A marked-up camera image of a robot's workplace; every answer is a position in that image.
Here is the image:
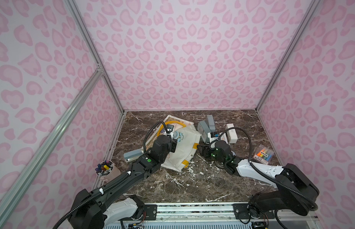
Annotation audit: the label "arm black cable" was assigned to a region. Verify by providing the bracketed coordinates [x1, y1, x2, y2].
[208, 126, 319, 229]
[51, 121, 169, 229]

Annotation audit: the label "clear marker pack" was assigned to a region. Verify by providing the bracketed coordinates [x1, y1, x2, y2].
[252, 145, 274, 165]

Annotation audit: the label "coloured items left edge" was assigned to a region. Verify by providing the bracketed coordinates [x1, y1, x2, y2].
[95, 160, 121, 182]

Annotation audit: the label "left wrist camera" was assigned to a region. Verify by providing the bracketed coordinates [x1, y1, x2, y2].
[166, 124, 175, 136]

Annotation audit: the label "white canvas bag yellow handles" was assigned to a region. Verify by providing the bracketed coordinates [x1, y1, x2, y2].
[142, 115, 201, 172]

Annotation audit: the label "green grey curved clock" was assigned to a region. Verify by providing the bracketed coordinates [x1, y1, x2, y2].
[198, 121, 211, 143]

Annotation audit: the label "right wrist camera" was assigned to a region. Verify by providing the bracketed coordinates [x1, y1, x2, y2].
[209, 132, 219, 142]

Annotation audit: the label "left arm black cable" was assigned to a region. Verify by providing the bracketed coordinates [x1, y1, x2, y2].
[51, 121, 169, 229]

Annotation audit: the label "grey blue square clock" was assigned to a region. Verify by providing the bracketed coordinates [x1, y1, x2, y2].
[207, 114, 216, 132]

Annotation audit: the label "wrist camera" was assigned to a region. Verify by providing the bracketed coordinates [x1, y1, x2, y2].
[209, 132, 219, 142]
[166, 124, 175, 136]

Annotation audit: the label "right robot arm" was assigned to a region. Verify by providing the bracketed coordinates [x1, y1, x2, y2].
[197, 140, 320, 219]

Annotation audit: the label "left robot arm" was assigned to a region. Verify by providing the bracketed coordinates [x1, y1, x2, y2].
[65, 135, 173, 229]

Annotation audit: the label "left frame aluminium strut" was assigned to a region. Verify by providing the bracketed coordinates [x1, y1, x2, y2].
[0, 68, 104, 229]

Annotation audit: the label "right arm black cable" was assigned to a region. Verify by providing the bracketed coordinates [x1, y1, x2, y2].
[208, 126, 319, 229]

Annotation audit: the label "white rectangular digital clock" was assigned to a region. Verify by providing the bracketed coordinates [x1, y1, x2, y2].
[225, 124, 238, 144]

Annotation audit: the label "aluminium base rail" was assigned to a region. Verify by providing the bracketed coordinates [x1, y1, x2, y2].
[71, 201, 324, 229]

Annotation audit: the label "grey stapler on table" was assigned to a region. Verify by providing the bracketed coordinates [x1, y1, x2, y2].
[123, 148, 144, 163]

